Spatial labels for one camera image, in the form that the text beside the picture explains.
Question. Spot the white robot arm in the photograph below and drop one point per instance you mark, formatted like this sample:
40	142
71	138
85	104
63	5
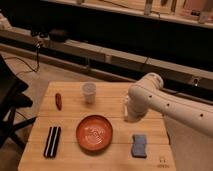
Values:
147	94

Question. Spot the translucent plastic cup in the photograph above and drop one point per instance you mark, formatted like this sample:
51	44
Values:
89	92

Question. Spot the red chili pepper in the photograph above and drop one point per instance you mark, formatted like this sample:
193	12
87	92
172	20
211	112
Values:
58	101

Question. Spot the blue sponge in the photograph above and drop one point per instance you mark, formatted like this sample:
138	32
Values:
138	149

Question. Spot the black white striped case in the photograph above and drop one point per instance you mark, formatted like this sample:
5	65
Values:
52	142

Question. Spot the black power adapter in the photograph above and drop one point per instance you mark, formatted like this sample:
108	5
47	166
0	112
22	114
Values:
58	35

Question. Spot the black office chair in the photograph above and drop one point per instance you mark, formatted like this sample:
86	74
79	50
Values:
12	98

